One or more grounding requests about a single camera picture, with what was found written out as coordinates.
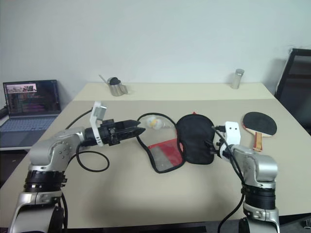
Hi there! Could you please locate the black and red paddle case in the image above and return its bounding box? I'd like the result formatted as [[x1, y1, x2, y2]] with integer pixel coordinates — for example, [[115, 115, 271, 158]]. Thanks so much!
[[135, 112, 217, 174]]

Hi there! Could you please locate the grey open laptop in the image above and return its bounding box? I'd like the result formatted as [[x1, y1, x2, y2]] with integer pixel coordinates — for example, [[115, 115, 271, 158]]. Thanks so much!
[[0, 79, 62, 149]]

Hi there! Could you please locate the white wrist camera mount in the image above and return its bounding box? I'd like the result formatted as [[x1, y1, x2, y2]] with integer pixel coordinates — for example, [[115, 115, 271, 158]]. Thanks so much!
[[217, 121, 242, 159], [89, 100, 109, 148]]

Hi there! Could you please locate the steel cylinder tumbler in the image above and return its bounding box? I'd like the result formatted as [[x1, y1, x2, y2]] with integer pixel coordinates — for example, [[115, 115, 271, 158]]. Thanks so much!
[[230, 68, 245, 90]]

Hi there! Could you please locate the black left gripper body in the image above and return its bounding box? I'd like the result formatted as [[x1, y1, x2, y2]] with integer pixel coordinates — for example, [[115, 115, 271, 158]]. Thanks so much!
[[98, 118, 118, 147]]

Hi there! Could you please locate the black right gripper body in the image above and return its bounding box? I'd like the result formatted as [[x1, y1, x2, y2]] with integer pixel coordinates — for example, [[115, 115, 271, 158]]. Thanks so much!
[[205, 139, 220, 155]]

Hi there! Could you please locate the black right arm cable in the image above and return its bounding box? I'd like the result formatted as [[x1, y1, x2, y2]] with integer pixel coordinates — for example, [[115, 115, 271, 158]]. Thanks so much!
[[210, 124, 246, 233]]

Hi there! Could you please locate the black mesh office chair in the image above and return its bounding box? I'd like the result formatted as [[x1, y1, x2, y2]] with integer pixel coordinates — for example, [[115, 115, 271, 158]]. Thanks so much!
[[274, 48, 311, 137]]

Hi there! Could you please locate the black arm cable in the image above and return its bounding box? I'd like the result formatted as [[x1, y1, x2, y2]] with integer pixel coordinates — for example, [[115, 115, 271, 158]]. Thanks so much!
[[65, 108, 110, 173], [210, 124, 246, 233]]

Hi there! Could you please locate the steel pitcher with handle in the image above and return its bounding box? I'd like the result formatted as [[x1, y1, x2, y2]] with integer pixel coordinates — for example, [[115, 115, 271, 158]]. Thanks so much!
[[107, 80, 129, 97]]

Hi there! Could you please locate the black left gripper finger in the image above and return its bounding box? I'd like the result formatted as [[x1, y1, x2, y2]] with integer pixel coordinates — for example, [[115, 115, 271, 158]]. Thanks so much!
[[116, 127, 147, 144], [116, 119, 141, 130]]

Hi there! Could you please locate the black table tennis paddle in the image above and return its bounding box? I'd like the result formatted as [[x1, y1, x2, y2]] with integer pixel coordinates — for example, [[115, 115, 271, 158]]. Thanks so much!
[[242, 111, 278, 153]]

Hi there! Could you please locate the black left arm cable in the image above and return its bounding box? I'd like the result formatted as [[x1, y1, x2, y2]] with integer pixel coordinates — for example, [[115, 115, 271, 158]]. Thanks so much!
[[65, 108, 110, 173]]

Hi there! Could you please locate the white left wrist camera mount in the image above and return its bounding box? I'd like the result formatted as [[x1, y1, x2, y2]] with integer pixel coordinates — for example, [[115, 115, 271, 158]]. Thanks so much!
[[89, 100, 109, 148]]

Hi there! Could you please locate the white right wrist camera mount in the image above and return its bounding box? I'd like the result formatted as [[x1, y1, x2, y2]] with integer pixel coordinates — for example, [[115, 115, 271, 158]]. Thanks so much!
[[217, 121, 242, 159]]

